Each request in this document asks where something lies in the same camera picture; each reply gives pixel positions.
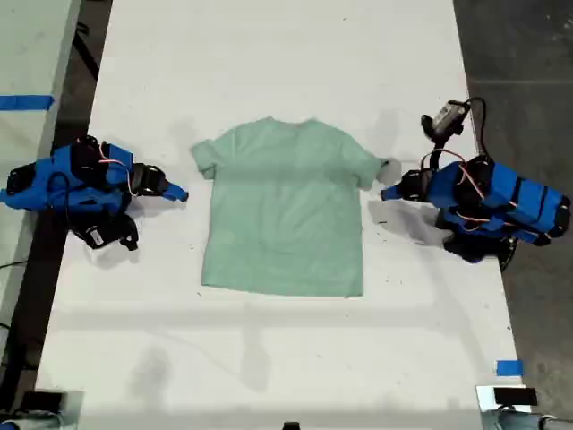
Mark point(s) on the black rooted gripper finger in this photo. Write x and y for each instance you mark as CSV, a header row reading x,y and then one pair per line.
x,y
163,174

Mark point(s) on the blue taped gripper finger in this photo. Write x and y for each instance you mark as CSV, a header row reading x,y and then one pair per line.
x,y
174,191

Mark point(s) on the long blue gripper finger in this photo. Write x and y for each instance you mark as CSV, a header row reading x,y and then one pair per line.
x,y
391,191

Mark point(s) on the pale green T-shirt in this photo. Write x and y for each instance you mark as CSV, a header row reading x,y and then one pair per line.
x,y
286,206

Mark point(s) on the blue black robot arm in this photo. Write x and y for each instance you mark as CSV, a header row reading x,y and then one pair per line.
x,y
528,197
58,179

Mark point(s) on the black table leg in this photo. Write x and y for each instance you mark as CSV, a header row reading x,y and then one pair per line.
x,y
87,56

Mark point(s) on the long blue tape strip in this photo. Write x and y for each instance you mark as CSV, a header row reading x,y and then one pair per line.
x,y
27,102

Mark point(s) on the pale side table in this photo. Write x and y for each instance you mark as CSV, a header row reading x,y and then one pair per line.
x,y
22,45

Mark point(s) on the square blue tape patch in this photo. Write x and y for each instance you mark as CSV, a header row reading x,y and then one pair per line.
x,y
510,368

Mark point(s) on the white box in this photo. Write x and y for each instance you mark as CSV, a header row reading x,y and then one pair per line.
x,y
484,398

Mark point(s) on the small black box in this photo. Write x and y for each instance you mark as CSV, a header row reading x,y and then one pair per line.
x,y
515,396

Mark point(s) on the wide black box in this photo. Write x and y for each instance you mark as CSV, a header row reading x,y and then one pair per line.
x,y
44,400

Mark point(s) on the grey metal tube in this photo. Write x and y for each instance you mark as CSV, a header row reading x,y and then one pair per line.
x,y
519,421
27,423

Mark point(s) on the black camera stalk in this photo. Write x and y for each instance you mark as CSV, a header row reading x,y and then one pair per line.
x,y
436,144

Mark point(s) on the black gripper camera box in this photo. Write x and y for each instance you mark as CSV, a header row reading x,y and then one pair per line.
x,y
445,117
105,233

